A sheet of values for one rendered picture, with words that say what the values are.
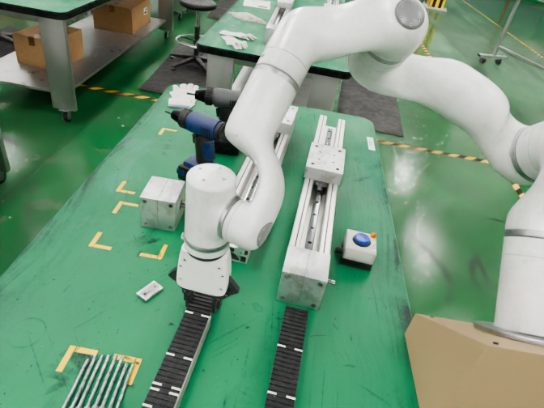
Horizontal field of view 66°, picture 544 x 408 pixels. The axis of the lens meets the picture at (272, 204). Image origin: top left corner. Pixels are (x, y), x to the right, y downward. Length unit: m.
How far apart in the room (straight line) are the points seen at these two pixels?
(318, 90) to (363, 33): 1.88
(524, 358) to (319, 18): 0.64
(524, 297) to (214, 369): 0.59
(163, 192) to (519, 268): 0.80
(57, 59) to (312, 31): 2.54
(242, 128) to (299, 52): 0.17
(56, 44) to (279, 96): 2.52
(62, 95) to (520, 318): 2.98
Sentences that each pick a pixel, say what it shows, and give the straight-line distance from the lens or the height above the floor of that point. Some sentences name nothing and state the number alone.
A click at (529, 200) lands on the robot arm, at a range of 0.91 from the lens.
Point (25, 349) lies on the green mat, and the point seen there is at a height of 0.78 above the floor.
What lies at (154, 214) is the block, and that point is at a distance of 1.10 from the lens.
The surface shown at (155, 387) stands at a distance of 0.81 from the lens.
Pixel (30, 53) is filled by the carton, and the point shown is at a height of 0.32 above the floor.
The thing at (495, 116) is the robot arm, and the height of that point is 1.25.
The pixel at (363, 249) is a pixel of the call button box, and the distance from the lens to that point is 1.08.
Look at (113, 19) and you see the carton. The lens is 4.66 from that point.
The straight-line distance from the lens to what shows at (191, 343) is 0.85.
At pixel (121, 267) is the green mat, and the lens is 1.04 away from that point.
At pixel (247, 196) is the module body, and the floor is 0.84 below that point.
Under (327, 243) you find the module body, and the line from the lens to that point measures 1.03.
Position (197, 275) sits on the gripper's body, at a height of 0.92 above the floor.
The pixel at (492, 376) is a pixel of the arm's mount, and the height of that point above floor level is 0.97.
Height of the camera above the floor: 1.52
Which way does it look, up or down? 36 degrees down
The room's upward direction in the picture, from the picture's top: 11 degrees clockwise
